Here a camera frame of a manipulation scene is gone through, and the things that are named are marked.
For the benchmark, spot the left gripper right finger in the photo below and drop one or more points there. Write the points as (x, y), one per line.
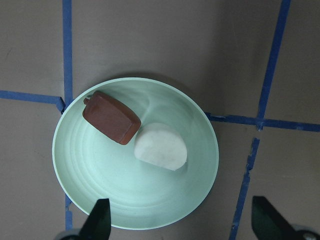
(267, 223)

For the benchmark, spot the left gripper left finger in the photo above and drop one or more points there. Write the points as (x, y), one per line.
(98, 224)

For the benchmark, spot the white steamed bun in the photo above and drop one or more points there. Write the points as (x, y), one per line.
(160, 145)

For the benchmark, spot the light green plate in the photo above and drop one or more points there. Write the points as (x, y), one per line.
(90, 166)

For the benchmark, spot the brown bun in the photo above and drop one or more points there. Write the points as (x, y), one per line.
(111, 117)

